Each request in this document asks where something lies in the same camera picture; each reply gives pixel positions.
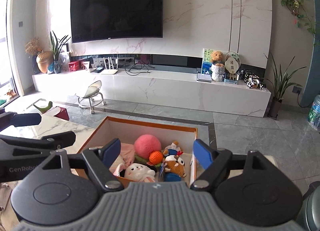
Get hanging vine plant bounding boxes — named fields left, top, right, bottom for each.
left=280, top=0, right=319, bottom=46

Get pink plush ball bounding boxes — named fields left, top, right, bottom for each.
left=134, top=134, right=161, bottom=159

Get potted orchid plant right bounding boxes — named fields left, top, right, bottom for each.
left=264, top=53, right=306, bottom=120

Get pink small backpack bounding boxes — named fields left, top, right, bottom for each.
left=109, top=143, right=135, bottom=176

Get dark green round object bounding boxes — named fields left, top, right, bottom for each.
left=296, top=181, right=320, bottom=231

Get dried flower bouquet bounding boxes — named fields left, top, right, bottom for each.
left=25, top=37, right=43, bottom=56

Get potted green plant left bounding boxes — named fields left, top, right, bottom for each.
left=50, top=31, right=71, bottom=74

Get acorn shaped brown vase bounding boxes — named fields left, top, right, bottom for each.
left=36, top=51, right=54, bottom=74

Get black white toy robot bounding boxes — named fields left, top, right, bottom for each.
left=237, top=69, right=266, bottom=90

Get landscape painting canvas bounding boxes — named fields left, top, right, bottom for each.
left=201, top=48, right=214, bottom=74

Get white wifi router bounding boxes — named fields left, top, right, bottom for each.
left=101, top=57, right=119, bottom=75

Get round paper fan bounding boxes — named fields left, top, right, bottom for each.
left=225, top=51, right=241, bottom=81

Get white marble TV cabinet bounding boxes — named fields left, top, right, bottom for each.
left=33, top=69, right=271, bottom=117

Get brown teddy bear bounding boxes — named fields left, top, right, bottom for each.
left=210, top=50, right=225, bottom=67

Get blue water bottle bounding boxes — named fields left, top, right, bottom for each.
left=308, top=94, right=320, bottom=131

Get black curved television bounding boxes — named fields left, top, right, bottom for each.
left=70, top=0, right=163, bottom=43

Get small rolling stool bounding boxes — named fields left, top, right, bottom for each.
left=75, top=80, right=107, bottom=114

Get orange cardboard box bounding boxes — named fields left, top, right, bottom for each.
left=78, top=117, right=197, bottom=186

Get white bunny plush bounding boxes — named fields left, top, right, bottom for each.
left=114, top=163, right=156, bottom=183

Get brown dog plush toy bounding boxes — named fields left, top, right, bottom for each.
left=161, top=141, right=186, bottom=182

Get black cables on cabinet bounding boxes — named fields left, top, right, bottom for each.
left=124, top=60, right=153, bottom=77

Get red gift box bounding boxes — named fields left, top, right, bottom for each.
left=68, top=61, right=80, bottom=72

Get orange knitted ball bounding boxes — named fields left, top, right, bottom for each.
left=149, top=151, right=163, bottom=165

